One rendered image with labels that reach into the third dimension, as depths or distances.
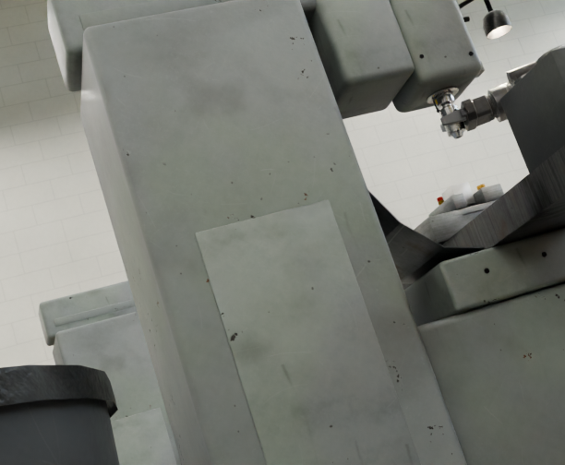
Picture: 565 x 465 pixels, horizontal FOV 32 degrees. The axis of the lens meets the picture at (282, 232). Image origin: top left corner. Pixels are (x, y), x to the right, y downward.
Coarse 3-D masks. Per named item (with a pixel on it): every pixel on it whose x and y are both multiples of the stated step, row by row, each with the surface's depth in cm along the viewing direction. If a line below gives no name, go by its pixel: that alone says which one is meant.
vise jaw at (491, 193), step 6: (486, 186) 250; (492, 186) 250; (498, 186) 251; (480, 192) 250; (486, 192) 249; (492, 192) 250; (498, 192) 250; (480, 198) 251; (486, 198) 249; (492, 198) 249; (498, 198) 250; (474, 204) 254
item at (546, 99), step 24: (528, 72) 197; (552, 72) 190; (504, 96) 207; (528, 96) 199; (552, 96) 192; (528, 120) 201; (552, 120) 194; (528, 144) 203; (552, 144) 195; (528, 168) 205
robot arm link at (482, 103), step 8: (496, 88) 246; (504, 88) 244; (480, 96) 245; (488, 96) 247; (496, 96) 244; (464, 104) 242; (472, 104) 242; (480, 104) 244; (488, 104) 244; (496, 104) 244; (472, 112) 242; (480, 112) 243; (488, 112) 243; (496, 112) 245; (472, 120) 243; (480, 120) 247; (488, 120) 249; (504, 120) 247; (472, 128) 250
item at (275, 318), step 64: (256, 0) 221; (128, 64) 209; (192, 64) 213; (256, 64) 216; (320, 64) 219; (128, 128) 205; (192, 128) 208; (256, 128) 211; (320, 128) 214; (128, 192) 204; (192, 192) 204; (256, 192) 207; (320, 192) 210; (128, 256) 228; (192, 256) 199; (256, 256) 202; (320, 256) 205; (384, 256) 208; (192, 320) 195; (256, 320) 198; (320, 320) 200; (384, 320) 204; (192, 384) 192; (256, 384) 194; (320, 384) 196; (384, 384) 199; (192, 448) 207; (256, 448) 190; (320, 448) 192; (384, 448) 195; (448, 448) 198
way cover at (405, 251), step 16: (384, 208) 220; (384, 224) 225; (400, 224) 220; (400, 240) 227; (416, 240) 223; (432, 240) 219; (400, 256) 235; (416, 256) 230; (432, 256) 226; (448, 256) 227; (400, 272) 243; (416, 272) 239
